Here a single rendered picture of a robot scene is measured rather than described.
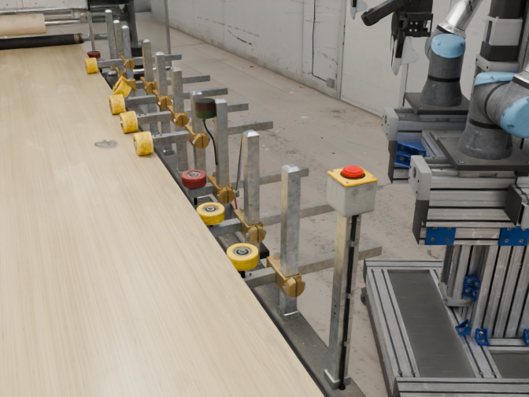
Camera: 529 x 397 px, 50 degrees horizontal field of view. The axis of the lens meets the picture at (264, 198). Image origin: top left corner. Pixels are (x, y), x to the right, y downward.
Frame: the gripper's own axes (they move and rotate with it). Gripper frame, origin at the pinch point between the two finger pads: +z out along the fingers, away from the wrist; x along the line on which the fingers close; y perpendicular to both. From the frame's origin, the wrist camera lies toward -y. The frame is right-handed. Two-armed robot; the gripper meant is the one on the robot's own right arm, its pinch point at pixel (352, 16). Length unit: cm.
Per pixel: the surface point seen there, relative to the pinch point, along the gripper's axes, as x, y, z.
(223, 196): -61, -45, 47
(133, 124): -18, -83, 37
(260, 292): -92, -33, 62
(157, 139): -37, -70, 36
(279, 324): -106, -27, 62
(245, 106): 3, -41, 37
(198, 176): -57, -53, 41
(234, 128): -25, -44, 36
